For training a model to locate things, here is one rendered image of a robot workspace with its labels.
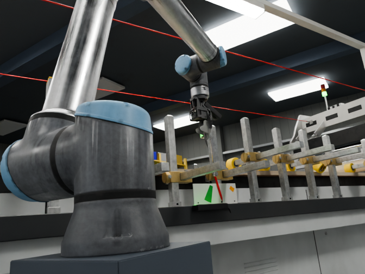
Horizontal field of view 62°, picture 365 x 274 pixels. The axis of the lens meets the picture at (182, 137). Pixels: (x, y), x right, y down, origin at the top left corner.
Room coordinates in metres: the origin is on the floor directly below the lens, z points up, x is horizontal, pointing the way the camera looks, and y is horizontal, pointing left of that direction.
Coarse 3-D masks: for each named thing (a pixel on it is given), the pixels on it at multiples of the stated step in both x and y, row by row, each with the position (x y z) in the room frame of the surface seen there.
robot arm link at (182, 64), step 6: (180, 60) 1.26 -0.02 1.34; (186, 60) 1.25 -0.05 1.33; (192, 60) 1.24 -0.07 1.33; (180, 66) 1.26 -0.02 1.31; (186, 66) 1.25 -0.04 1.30; (192, 66) 1.25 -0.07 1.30; (180, 72) 1.27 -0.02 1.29; (186, 72) 1.27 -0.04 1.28; (192, 72) 1.28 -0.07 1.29; (198, 72) 1.28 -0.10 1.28; (186, 78) 1.33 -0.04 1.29; (192, 78) 1.33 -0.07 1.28; (198, 78) 1.35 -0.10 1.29
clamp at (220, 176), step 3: (219, 171) 1.52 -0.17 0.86; (222, 171) 1.53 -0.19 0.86; (207, 174) 1.52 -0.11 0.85; (210, 174) 1.50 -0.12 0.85; (219, 174) 1.52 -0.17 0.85; (222, 174) 1.53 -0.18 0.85; (207, 177) 1.52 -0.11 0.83; (210, 177) 1.50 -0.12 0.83; (213, 177) 1.50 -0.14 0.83; (216, 177) 1.51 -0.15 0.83; (219, 177) 1.52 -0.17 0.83; (222, 177) 1.53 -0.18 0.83; (225, 177) 1.54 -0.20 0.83; (228, 177) 1.55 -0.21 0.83; (231, 177) 1.56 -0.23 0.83; (210, 180) 1.54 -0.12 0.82; (222, 180) 1.59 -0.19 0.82
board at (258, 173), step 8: (0, 168) 1.15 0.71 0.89; (240, 176) 1.90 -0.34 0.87; (264, 176) 2.00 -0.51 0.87; (272, 176) 2.04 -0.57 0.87; (288, 176) 2.12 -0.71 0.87; (296, 176) 2.16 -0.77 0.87; (304, 176) 2.20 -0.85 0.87; (320, 176) 2.30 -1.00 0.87; (328, 176) 2.34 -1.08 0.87; (344, 176) 2.45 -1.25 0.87; (352, 176) 2.50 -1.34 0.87; (360, 176) 2.56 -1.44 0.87
